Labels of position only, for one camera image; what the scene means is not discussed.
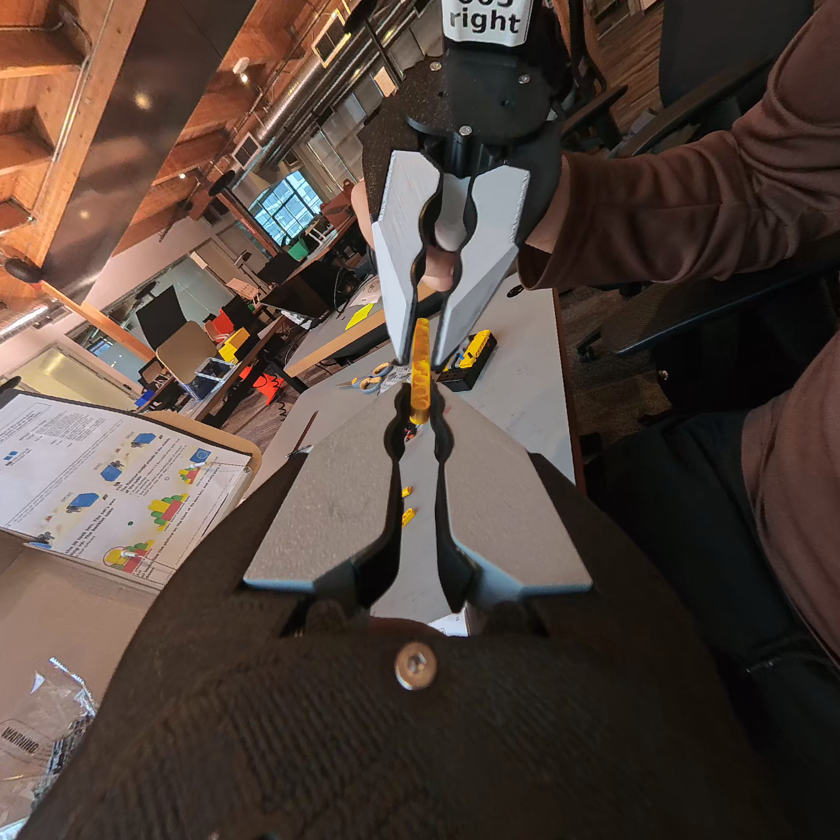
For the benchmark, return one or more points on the person's black pants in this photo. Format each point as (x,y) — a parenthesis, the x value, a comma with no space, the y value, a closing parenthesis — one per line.
(689,558)

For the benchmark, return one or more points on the black perforated block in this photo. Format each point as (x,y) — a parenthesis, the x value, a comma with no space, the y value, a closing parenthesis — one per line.
(459,377)

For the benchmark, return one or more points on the stack of large toy bricks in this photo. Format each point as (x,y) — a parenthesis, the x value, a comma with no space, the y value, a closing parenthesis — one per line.
(229,338)

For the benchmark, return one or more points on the yellow five-hole beam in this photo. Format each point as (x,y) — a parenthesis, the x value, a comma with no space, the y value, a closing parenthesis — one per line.
(420,367)

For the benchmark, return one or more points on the large clear printed bag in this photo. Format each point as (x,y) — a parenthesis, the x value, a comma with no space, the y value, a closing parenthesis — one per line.
(39,735)

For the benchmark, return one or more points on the wood-edged background table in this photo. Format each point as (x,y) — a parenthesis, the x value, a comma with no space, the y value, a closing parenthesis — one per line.
(341,341)

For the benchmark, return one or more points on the black office chair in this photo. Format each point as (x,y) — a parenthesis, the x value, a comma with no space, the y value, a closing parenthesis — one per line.
(590,79)
(709,65)

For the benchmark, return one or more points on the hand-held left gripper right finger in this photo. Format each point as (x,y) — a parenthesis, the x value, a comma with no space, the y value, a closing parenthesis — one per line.
(512,518)

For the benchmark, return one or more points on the person's right forearm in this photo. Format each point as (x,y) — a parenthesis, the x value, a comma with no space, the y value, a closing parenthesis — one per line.
(689,184)

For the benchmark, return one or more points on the person's right hand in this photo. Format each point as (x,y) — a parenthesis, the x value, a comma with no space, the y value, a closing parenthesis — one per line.
(439,269)

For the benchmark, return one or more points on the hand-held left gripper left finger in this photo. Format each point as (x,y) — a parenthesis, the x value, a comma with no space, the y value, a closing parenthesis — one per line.
(321,518)

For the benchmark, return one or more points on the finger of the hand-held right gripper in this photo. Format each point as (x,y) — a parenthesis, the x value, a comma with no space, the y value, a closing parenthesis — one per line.
(492,223)
(400,223)

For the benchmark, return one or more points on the yellow sticky note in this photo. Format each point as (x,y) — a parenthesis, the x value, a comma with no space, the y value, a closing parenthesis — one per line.
(359,316)

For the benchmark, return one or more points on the person's brown shirt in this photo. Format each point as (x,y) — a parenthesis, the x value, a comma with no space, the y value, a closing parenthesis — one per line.
(800,492)

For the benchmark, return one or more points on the instruction sign on white stand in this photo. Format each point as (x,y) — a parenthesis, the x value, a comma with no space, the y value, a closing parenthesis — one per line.
(118,479)

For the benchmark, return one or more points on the orange traffic cone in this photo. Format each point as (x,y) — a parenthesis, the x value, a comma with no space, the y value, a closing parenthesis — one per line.
(268,390)

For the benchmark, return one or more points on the yellow holed brick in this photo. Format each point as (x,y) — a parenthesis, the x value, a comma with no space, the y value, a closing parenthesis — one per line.
(478,346)

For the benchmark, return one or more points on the tan rounded board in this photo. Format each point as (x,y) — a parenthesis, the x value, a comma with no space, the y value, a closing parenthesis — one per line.
(187,351)

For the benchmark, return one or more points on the black background board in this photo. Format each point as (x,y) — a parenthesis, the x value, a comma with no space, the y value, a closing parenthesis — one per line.
(161,315)

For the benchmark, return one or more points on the blue cardboard kit box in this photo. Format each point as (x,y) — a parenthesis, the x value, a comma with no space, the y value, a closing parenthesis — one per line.
(52,623)

